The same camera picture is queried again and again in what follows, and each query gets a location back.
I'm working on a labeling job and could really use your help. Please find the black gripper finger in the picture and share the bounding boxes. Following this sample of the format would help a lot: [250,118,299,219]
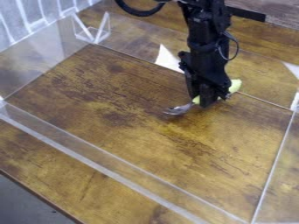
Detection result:
[186,80,232,109]

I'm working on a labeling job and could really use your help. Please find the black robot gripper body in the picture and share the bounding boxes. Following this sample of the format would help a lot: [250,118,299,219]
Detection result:
[178,25,234,95]

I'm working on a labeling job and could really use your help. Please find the green handled metal spoon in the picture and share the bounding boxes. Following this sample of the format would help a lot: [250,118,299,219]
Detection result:
[164,79,242,116]

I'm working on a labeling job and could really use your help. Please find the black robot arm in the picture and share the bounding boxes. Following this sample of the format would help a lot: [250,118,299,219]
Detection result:
[178,0,232,108]

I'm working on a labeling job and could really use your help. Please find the black bar in background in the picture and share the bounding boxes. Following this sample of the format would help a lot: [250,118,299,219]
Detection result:
[228,6,267,22]

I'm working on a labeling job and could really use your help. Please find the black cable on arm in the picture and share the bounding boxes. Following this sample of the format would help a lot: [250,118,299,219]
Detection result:
[114,0,174,18]

